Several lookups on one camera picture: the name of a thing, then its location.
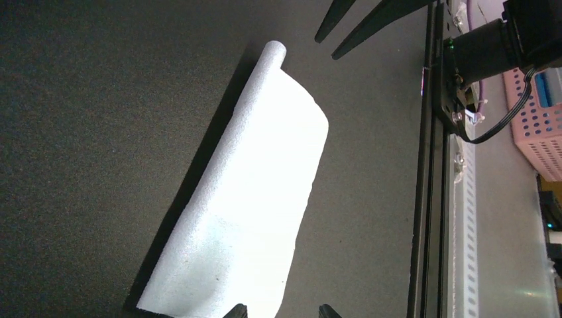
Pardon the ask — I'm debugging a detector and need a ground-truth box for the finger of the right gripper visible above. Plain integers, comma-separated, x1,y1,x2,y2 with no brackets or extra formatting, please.
314,0,355,43
331,0,433,60

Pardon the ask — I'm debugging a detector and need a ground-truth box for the black aluminium frame rail front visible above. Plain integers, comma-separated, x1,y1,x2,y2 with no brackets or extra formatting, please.
407,1,451,317

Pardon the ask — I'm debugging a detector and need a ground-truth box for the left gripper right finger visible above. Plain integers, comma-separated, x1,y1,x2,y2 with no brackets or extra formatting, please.
318,304,342,318

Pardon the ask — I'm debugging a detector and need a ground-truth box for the pink perforated basket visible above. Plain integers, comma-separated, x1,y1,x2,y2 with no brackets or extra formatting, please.
511,68,561,182

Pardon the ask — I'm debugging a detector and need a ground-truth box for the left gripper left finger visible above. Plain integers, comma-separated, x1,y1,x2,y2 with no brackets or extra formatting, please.
223,303,248,318

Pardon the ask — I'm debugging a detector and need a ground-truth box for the white slotted cable duct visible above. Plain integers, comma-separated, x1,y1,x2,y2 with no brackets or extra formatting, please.
447,136,479,317

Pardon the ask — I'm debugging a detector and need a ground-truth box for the black thin cable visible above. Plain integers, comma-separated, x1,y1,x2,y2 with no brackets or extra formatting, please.
456,66,539,145

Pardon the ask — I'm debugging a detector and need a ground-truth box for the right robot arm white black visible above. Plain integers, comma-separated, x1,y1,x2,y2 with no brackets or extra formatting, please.
331,0,561,86

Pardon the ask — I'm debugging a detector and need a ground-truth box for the light blue cleaning cloth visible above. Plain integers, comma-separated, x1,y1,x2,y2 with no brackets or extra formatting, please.
137,40,329,317

